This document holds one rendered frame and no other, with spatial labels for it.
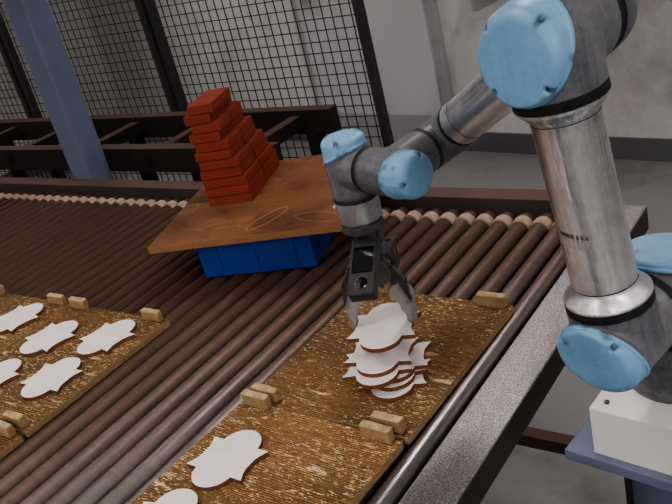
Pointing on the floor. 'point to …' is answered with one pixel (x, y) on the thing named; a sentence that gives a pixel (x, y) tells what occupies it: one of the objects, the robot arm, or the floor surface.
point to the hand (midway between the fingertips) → (384, 326)
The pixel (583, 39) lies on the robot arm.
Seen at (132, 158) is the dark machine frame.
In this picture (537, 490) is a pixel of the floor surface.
